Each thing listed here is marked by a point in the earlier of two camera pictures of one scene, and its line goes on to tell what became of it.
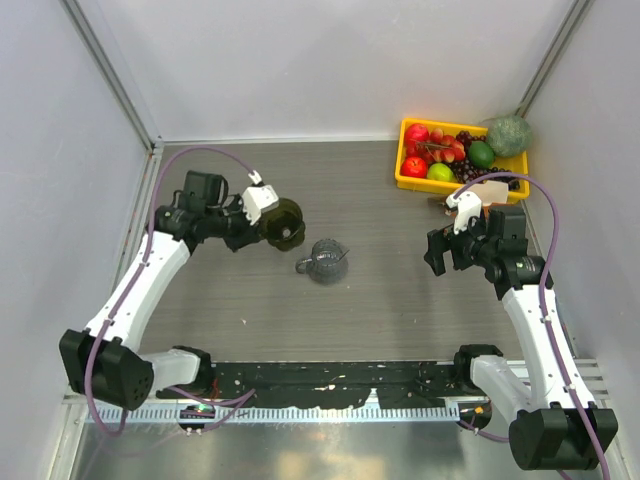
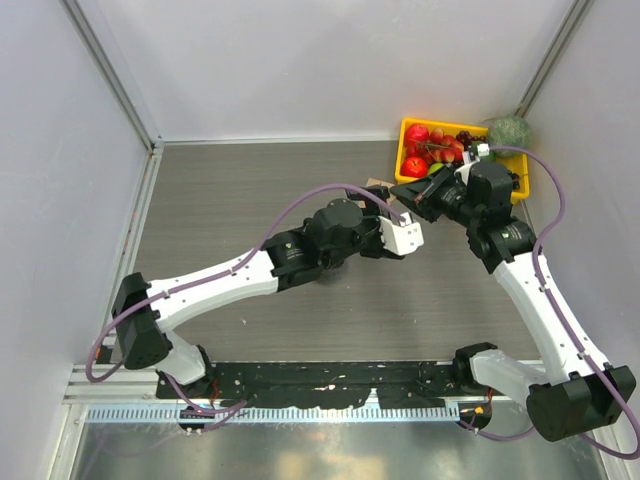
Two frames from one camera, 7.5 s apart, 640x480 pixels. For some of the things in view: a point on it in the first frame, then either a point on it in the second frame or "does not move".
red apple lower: (414, 167) does not move
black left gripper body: (232, 225) → (372, 246)
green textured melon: (510, 135) does not move
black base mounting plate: (342, 385) does not move
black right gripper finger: (438, 243) → (416, 193)
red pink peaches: (443, 148) does not move
